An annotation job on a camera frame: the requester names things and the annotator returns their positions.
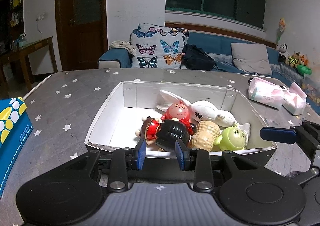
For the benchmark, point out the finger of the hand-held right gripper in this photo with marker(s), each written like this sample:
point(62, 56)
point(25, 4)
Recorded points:
point(277, 135)

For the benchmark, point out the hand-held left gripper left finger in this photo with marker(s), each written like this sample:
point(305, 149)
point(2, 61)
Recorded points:
point(141, 154)

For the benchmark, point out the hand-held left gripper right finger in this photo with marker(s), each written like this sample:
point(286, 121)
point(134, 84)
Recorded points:
point(180, 156)

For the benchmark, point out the black-haired doll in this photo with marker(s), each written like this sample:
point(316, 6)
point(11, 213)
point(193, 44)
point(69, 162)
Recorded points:
point(172, 133)

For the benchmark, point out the tan peanut toy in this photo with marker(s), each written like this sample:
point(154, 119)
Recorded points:
point(205, 136)

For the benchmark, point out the red round-head toy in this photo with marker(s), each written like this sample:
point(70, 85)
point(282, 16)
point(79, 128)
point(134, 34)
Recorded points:
point(177, 113)

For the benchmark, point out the grey cardboard box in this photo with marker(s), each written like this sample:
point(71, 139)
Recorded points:
point(112, 121)

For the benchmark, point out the pink and white tissue pack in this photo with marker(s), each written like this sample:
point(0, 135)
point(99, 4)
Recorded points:
point(266, 93)

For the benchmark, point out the green round-head toy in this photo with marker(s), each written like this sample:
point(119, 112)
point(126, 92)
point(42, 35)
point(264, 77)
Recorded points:
point(233, 138)

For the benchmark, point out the white rabbit plush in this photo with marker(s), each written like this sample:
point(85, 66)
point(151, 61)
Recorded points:
point(207, 111)

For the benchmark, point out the clear storage box with toys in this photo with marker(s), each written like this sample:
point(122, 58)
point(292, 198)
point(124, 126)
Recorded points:
point(311, 89)

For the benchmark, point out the bear plush with yellow vest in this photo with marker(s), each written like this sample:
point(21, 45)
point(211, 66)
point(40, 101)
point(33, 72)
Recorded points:
point(294, 59)

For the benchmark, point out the orange fox plush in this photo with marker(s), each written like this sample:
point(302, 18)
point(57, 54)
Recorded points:
point(303, 59)

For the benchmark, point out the grey cushion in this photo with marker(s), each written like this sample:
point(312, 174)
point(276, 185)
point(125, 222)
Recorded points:
point(250, 58)

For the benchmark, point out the panda plush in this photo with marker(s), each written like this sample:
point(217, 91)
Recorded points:
point(283, 52)

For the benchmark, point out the grey star print table mat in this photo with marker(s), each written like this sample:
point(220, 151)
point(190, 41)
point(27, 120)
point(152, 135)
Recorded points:
point(75, 96)

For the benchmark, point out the black bag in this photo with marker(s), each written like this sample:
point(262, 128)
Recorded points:
point(197, 58)

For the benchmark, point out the butterfly print cushion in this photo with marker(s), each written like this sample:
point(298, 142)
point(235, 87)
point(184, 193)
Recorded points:
point(155, 46)

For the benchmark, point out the hanging flower plush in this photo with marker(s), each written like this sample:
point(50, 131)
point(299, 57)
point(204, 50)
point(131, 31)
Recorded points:
point(282, 26)

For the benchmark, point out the beige knitted cloth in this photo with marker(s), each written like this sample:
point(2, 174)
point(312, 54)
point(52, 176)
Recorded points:
point(122, 46)

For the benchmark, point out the blue sofa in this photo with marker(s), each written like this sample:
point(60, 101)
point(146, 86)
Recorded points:
point(212, 42)

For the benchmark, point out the blue dotted tissue box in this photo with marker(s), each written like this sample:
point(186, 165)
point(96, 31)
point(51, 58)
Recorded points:
point(12, 141)

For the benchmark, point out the brown wooden door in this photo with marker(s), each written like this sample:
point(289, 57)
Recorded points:
point(82, 16)

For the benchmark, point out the wooden side table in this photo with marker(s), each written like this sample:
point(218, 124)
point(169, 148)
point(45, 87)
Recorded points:
point(30, 48)

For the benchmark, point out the dark wooden shelf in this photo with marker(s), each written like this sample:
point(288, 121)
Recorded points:
point(12, 11)

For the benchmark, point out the white wall socket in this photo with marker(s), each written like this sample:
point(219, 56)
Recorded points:
point(41, 16)

